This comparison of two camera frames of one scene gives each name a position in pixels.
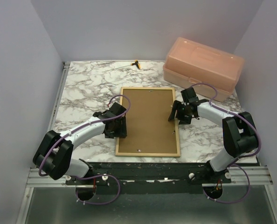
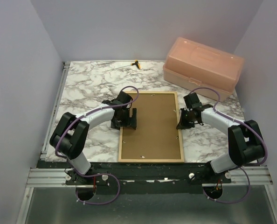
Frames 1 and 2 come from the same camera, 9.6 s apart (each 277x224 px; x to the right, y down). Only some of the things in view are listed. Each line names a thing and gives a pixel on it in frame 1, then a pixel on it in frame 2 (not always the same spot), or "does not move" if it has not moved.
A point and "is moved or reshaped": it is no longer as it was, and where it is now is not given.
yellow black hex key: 136,63 does not move
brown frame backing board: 148,130 is moved or reshaped
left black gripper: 121,132 to 130,122
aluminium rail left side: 64,70 does not move
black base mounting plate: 149,178 does not move
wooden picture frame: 149,132 is moved or reshaped
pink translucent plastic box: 189,63 does not move
